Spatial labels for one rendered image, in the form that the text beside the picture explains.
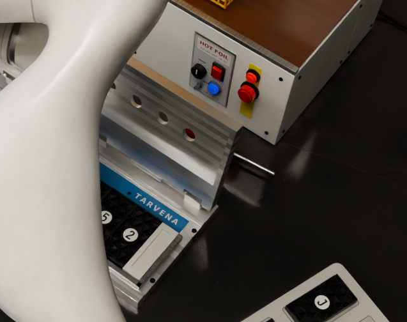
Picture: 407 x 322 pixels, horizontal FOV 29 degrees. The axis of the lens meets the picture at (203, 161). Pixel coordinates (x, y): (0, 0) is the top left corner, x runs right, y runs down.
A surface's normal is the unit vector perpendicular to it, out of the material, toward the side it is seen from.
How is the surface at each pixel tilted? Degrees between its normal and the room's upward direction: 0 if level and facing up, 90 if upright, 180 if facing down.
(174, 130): 79
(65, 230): 44
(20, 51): 72
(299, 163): 0
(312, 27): 0
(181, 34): 90
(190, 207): 0
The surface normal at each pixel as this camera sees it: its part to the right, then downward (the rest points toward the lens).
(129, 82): -0.55, 0.53
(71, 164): 0.73, 0.00
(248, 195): 0.09, -0.55
